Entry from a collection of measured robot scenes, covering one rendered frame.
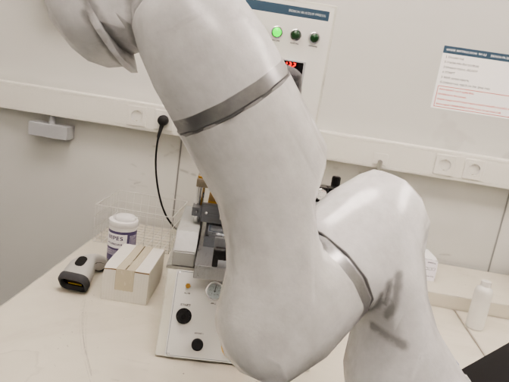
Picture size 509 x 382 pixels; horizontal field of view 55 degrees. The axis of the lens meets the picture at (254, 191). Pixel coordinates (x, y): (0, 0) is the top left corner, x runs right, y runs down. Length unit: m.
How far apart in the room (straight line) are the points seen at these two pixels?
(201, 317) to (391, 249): 0.70
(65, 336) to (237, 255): 0.81
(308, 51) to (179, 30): 1.01
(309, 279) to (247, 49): 0.19
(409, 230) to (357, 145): 1.29
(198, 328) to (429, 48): 1.22
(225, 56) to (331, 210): 0.19
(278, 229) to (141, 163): 1.54
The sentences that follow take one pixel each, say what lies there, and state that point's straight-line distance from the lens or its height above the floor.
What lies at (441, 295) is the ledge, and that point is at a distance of 1.67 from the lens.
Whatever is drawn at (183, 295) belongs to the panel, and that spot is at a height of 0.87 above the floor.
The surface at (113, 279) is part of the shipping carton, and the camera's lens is 1.33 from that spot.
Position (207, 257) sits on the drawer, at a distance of 1.08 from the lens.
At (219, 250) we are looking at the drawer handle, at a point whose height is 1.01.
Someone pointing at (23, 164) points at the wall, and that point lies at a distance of 2.12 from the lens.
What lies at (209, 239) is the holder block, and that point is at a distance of 1.13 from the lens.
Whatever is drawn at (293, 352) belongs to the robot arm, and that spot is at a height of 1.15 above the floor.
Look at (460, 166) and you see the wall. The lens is 1.85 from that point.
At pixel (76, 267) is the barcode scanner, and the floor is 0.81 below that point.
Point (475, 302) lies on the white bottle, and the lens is 1.58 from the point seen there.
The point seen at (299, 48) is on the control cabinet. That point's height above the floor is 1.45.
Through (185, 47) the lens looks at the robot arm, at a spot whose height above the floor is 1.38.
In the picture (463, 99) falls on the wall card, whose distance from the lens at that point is 1.88.
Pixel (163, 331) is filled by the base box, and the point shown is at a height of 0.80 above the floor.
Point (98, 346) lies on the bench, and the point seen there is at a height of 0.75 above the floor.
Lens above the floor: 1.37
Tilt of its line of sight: 13 degrees down
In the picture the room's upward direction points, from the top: 9 degrees clockwise
